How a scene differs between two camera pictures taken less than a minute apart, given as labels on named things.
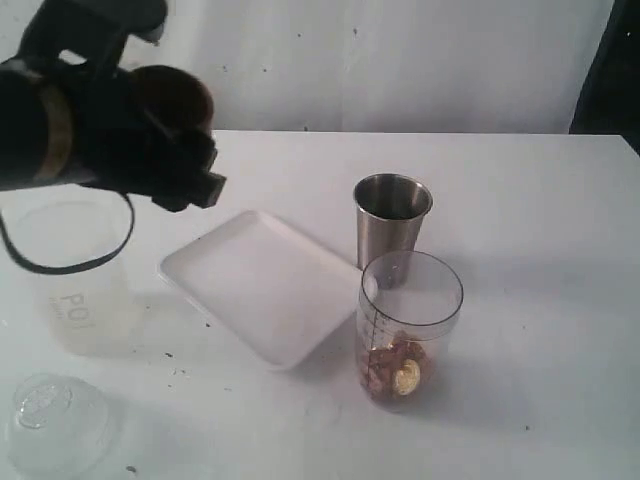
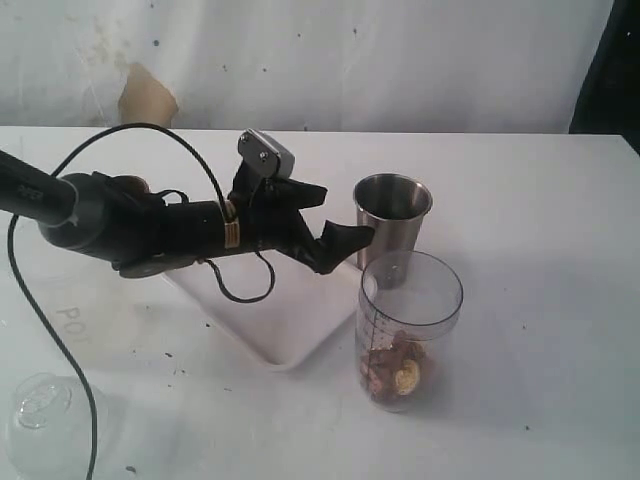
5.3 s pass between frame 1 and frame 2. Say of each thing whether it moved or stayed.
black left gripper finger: moved
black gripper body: moved
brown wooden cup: moved
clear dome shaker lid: stayed
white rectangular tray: stayed
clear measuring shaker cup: stayed
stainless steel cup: stayed
